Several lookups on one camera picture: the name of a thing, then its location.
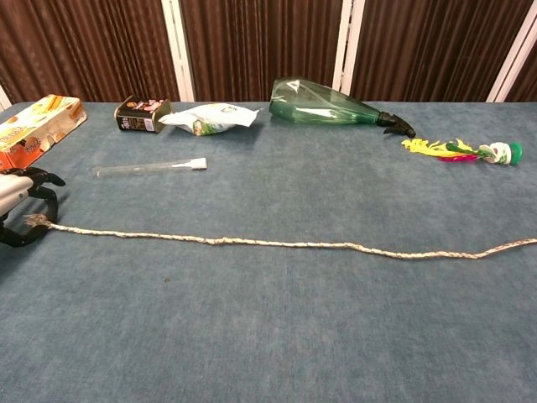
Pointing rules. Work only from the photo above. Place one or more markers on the orange biscuit box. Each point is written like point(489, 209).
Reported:
point(35, 128)

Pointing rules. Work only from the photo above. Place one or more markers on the white green snack bag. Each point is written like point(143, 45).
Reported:
point(212, 118)

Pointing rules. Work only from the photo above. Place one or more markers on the white screen frame post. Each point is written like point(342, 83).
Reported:
point(3, 98)
point(509, 59)
point(346, 46)
point(178, 50)

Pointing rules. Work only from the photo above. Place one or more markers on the brown pleated screen panel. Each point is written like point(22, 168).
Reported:
point(264, 48)
point(84, 48)
point(524, 82)
point(432, 48)

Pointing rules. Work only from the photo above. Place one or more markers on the black tin can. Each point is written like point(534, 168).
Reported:
point(140, 115)

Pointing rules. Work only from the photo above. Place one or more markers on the clear test tube white cap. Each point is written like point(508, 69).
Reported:
point(147, 169)

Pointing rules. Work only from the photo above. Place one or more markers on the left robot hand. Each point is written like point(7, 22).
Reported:
point(17, 189)

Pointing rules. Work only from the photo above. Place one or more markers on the green spray bottle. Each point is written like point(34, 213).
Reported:
point(323, 107)

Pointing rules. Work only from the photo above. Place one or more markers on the colourful feather shuttlecock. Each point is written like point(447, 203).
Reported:
point(470, 152)

